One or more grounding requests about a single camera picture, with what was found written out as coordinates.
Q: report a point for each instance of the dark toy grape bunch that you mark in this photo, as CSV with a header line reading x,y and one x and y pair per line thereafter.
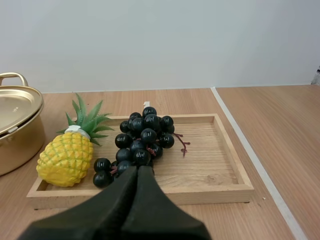
x,y
145,140

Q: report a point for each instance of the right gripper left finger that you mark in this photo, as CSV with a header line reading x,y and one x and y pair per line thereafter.
x,y
100,212

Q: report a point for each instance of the gold pot lid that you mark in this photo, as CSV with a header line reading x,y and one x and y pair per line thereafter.
x,y
15,110

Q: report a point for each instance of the shallow wooden tray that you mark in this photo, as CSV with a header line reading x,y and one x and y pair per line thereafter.
x,y
200,162

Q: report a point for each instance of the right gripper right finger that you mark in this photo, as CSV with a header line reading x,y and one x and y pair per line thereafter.
x,y
160,215

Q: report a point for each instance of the yellow toy pineapple green crown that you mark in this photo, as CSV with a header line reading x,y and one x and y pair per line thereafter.
x,y
67,157

